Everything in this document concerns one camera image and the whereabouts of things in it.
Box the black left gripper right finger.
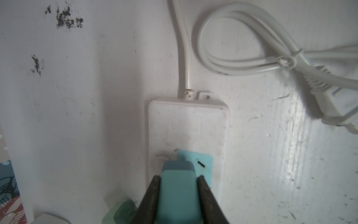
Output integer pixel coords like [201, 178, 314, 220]
[197, 175, 229, 224]

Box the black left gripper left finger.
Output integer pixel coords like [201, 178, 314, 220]
[131, 175, 160, 224]

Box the green plug adapter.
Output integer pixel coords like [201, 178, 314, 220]
[102, 199, 137, 224]

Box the teal plug adapter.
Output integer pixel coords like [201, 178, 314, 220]
[156, 161, 203, 224]

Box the white long power strip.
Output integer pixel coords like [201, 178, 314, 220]
[146, 92, 230, 203]

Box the white square power strip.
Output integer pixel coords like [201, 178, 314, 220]
[31, 214, 70, 224]

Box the white power strip cable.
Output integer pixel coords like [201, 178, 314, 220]
[170, 0, 196, 101]

